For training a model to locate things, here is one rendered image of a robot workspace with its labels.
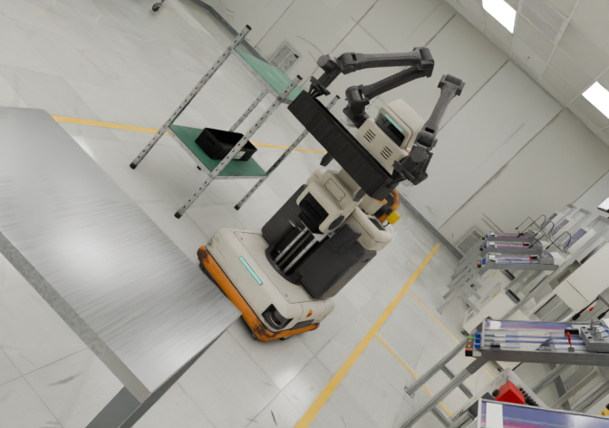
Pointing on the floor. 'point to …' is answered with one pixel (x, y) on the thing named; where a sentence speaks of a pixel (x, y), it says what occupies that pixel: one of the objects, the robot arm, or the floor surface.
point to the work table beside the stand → (102, 265)
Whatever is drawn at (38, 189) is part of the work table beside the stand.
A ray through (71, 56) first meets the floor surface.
